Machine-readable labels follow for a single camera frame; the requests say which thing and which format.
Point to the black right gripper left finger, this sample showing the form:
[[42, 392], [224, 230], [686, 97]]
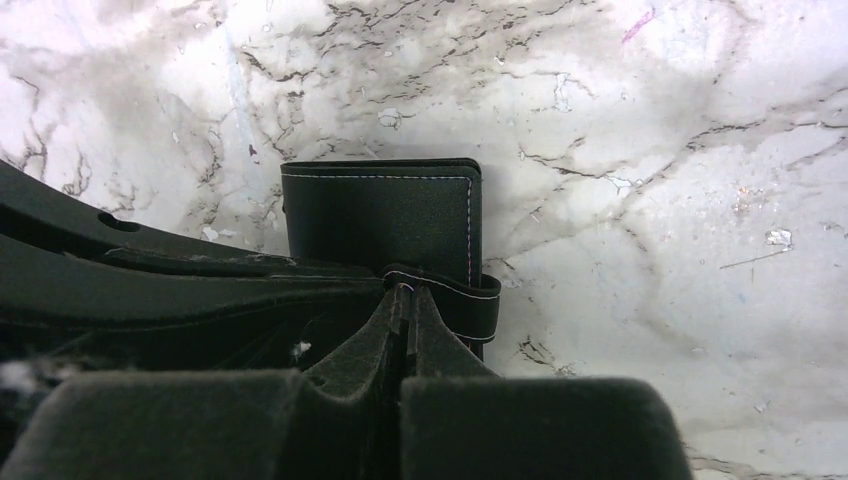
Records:
[[337, 420]]

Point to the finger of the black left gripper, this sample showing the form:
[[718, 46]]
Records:
[[63, 314], [42, 217]]

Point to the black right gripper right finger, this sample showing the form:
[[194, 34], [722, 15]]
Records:
[[459, 420]]

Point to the black leather card holder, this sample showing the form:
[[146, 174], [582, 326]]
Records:
[[416, 222]]

